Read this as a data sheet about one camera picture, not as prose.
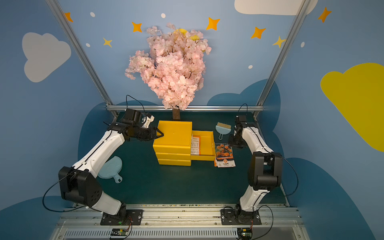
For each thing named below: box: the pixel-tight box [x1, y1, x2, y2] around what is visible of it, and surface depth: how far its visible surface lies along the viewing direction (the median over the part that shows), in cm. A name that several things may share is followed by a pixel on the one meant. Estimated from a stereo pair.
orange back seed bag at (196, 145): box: [191, 134, 202, 156], surface depth 94 cm
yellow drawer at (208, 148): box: [191, 130, 216, 161], surface depth 95 cm
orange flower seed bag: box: [214, 143, 236, 168], surface depth 98 cm
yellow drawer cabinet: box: [153, 120, 193, 167], surface depth 84 cm
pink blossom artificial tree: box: [125, 23, 212, 120], surface depth 72 cm
